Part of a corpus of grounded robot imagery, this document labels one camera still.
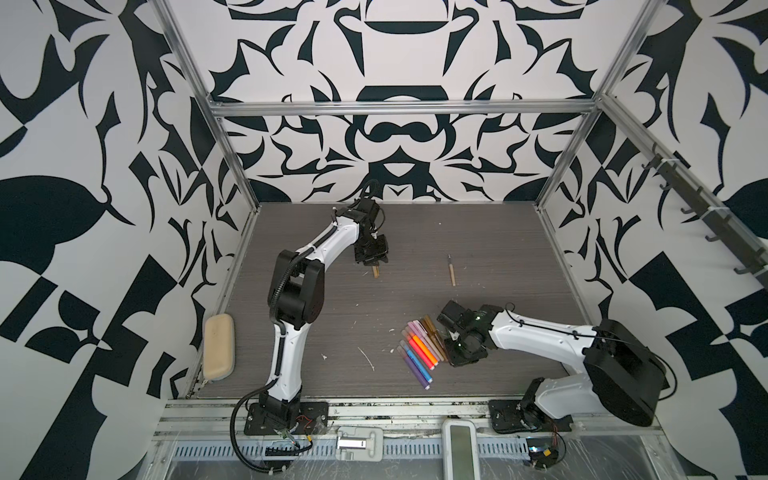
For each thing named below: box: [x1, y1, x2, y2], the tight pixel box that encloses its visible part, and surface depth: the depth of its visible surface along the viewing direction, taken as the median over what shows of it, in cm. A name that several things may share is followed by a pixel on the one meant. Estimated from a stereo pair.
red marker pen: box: [405, 333, 435, 370], surface depth 86 cm
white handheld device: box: [441, 418, 481, 480], surface depth 67 cm
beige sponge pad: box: [203, 313, 236, 381], surface depth 85 cm
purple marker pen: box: [397, 345, 431, 391], surface depth 83 cm
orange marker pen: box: [409, 331, 439, 366], surface depth 86 cm
